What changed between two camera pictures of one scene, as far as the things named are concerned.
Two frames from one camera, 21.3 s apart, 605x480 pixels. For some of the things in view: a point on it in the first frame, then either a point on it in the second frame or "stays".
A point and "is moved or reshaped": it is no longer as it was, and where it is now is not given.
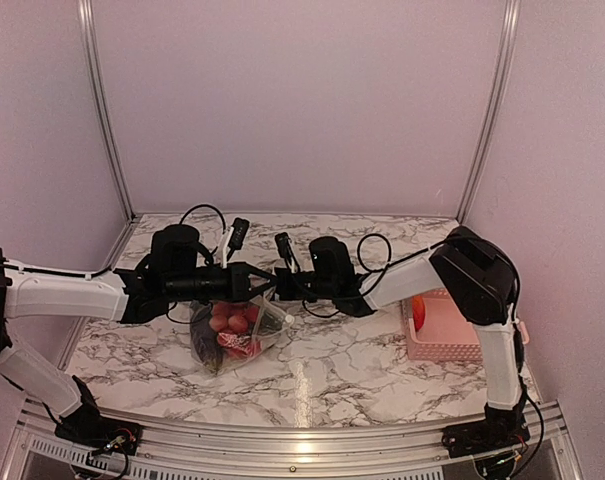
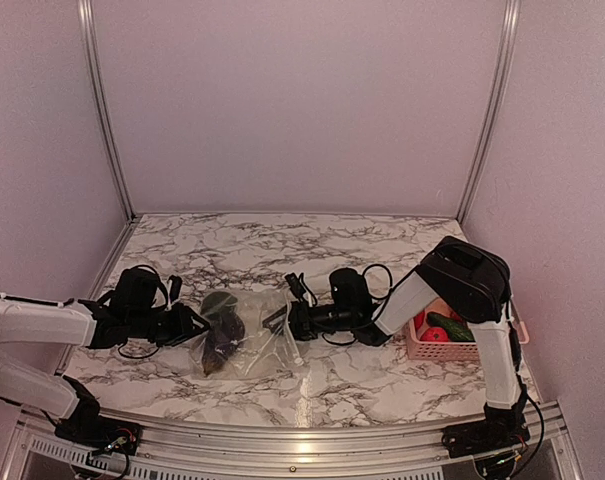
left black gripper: (239, 286) to (183, 325)
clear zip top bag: (226, 334) is moved or reshaped
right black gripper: (284, 294) to (300, 326)
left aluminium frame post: (89, 55) stays
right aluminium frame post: (512, 12) stays
